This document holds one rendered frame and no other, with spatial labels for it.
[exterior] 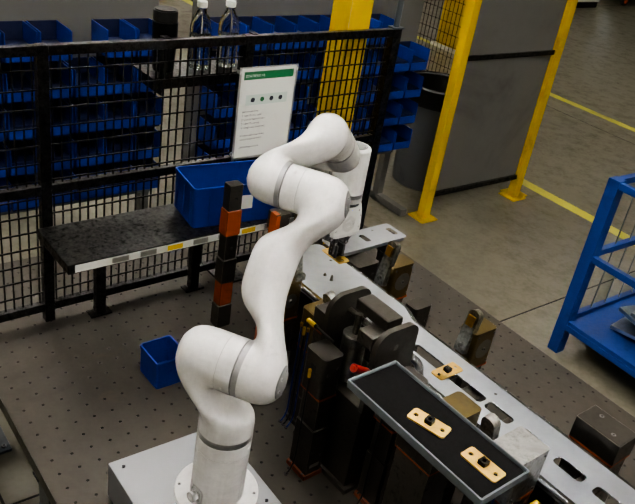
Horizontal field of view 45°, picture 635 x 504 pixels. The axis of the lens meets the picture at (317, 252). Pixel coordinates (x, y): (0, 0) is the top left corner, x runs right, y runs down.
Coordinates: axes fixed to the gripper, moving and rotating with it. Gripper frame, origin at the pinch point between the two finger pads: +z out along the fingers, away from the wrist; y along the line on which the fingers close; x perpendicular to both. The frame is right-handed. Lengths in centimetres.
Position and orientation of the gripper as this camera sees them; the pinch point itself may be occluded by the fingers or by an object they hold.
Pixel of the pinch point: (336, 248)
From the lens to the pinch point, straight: 217.1
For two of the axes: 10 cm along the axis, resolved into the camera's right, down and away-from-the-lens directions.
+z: -1.5, 8.6, 4.9
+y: 7.8, -2.0, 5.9
